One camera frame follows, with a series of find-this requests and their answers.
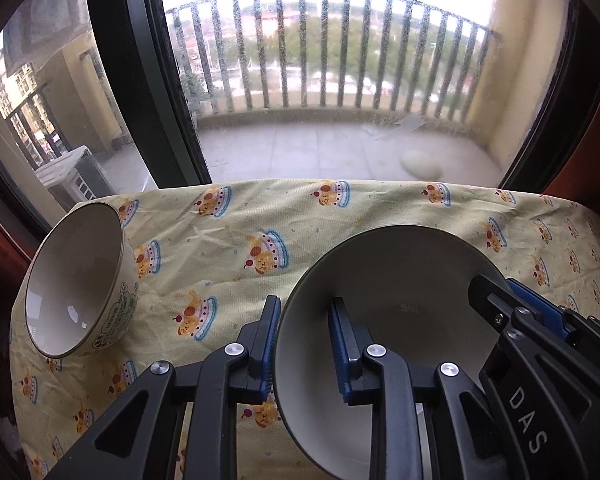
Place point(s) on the grey board scrap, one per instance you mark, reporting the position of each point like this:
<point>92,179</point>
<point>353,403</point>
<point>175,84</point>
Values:
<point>410,122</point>

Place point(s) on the red curtain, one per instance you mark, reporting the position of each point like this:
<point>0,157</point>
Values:
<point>0,285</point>
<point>580,185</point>

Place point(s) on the large leaf-print bowl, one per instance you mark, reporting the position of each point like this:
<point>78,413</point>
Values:
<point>405,270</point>

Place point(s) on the white hanging cloth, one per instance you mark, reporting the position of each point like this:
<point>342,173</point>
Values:
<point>45,20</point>

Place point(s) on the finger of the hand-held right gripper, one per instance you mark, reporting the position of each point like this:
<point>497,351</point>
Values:
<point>492,300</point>
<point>537,302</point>

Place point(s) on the yellow printed tablecloth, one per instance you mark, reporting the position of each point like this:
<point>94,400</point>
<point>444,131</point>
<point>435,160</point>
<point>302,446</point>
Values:
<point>305,210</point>

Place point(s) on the white bag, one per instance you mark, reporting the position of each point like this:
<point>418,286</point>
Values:
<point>421,164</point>

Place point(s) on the outdoor air conditioner unit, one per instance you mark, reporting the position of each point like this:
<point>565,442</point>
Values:
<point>75,170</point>

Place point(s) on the small leaf-print bowl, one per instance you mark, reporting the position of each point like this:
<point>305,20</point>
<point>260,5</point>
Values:
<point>70,270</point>

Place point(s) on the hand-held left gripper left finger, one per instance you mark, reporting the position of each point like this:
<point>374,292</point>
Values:
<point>269,350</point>

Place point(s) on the apartment building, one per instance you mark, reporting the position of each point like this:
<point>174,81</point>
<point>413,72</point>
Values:
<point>10,90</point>

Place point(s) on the black window frame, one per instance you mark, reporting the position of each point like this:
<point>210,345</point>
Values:
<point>130,60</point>

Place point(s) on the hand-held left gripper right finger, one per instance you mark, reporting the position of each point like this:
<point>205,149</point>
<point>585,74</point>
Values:
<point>341,350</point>

